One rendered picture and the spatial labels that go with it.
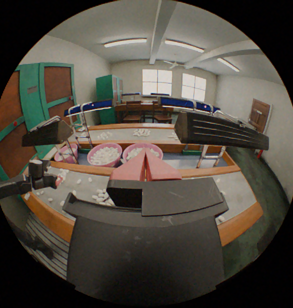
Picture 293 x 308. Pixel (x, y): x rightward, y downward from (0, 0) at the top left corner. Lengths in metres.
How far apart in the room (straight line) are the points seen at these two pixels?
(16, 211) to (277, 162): 6.17
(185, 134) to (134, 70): 5.27
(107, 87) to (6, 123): 2.70
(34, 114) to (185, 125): 1.19
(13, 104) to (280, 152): 5.40
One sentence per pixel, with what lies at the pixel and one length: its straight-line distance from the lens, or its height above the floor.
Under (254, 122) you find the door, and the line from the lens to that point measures 4.73.
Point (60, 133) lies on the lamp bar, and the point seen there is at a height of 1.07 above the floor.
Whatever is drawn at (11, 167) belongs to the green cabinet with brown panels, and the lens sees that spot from 1.08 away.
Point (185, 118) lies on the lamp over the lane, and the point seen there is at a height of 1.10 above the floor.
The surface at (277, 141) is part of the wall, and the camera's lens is 4.37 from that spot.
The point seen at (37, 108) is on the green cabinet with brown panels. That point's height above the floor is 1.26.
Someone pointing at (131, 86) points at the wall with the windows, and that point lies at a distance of 5.30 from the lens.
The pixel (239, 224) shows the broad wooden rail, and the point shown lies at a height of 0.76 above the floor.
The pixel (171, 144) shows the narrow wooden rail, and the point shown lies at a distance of 0.77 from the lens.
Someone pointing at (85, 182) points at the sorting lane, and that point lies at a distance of 0.60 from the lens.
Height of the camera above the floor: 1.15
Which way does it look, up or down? 37 degrees down
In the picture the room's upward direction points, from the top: straight up
